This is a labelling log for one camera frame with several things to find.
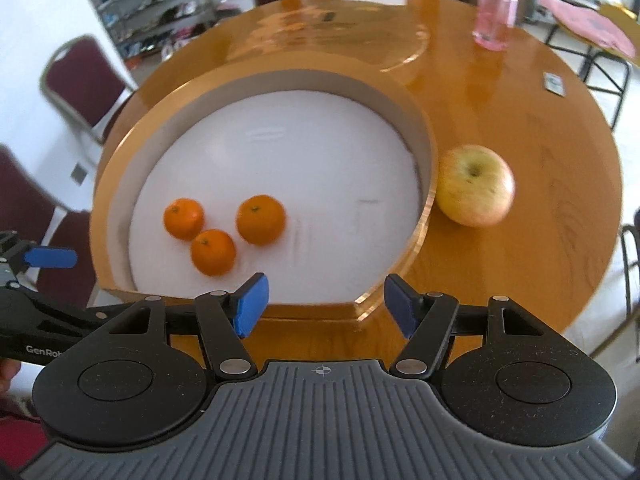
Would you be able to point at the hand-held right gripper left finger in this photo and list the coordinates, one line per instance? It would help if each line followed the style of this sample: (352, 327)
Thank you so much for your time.
(252, 305)

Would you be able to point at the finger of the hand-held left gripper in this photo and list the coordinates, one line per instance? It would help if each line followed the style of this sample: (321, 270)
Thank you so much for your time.
(50, 257)

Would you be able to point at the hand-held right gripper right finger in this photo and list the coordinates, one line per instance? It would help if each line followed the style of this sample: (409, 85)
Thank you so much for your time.
(400, 305)

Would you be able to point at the yellow-red apple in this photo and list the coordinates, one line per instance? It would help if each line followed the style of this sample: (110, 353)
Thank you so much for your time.
(475, 185)

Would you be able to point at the round wooden tray white inside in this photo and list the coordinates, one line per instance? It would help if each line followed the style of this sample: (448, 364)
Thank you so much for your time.
(300, 160)

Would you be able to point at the orange mandarin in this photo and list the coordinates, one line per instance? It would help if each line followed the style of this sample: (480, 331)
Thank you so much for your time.
(184, 219)
(213, 252)
(261, 220)

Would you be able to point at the red cloth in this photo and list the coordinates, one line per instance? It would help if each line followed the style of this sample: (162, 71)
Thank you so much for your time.
(20, 437)

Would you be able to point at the round wooden table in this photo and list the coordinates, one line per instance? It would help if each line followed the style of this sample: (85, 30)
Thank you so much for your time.
(525, 160)

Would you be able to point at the small grey card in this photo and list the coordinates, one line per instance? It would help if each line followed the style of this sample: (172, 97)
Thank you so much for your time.
(554, 83)

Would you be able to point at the metal shoe rack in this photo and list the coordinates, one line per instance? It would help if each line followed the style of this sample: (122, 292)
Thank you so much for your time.
(150, 5)

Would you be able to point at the glass turntable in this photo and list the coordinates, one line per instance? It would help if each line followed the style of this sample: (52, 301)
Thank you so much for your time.
(350, 35)

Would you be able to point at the pink water bottle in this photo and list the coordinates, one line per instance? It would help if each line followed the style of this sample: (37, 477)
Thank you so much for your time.
(496, 10)

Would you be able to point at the folding side table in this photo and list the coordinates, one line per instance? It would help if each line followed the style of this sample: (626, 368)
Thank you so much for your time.
(607, 67)

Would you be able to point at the pink cloth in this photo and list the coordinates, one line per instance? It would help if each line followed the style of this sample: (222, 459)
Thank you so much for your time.
(585, 22)

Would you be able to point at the wall outlet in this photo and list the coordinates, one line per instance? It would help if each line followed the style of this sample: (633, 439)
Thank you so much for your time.
(78, 173)

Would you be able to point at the black metal chair frame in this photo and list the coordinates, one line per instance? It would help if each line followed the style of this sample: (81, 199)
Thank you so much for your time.
(627, 270)

